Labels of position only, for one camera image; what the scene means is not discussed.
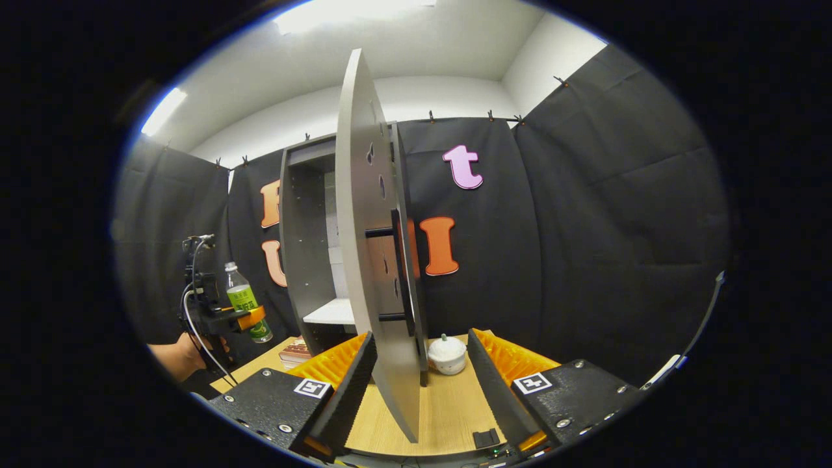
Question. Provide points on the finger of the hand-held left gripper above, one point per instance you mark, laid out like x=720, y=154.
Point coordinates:
x=252, y=318

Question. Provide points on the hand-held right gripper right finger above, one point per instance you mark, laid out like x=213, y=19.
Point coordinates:
x=497, y=403

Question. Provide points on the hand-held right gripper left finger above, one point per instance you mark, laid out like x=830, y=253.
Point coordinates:
x=351, y=403

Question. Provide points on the clear bottle with green label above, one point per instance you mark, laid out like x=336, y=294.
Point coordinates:
x=242, y=296

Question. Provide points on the grey cabinet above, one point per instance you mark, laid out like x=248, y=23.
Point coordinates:
x=302, y=260

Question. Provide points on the stack of books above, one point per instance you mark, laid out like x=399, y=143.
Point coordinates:
x=296, y=354

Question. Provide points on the white lidded jar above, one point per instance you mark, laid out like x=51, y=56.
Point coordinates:
x=447, y=357

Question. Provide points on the black backdrop cloth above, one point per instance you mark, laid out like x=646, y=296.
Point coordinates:
x=585, y=227

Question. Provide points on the long ceiling light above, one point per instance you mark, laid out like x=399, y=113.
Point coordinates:
x=162, y=112

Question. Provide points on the wide ceiling light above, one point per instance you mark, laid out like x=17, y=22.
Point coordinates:
x=344, y=13

